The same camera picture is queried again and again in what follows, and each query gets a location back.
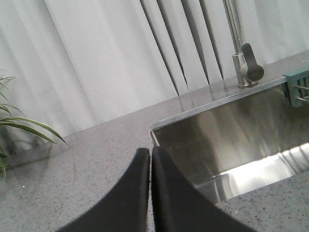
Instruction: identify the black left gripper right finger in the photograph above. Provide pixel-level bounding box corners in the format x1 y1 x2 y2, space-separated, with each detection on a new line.
151 146 253 232

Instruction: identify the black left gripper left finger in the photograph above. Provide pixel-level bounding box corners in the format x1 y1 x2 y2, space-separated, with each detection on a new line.
59 148 150 232

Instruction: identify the steel dish drying rack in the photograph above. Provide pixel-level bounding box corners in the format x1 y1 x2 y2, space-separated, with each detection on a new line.
284 67 309 107

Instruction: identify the stainless steel sink basin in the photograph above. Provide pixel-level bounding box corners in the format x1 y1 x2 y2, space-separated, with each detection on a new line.
150 84 309 203

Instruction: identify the stainless steel faucet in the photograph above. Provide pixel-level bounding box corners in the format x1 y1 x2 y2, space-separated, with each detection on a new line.
223 0 264 89

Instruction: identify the white pleated curtain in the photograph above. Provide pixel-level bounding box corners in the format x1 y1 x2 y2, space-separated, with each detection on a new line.
0 0 309 155

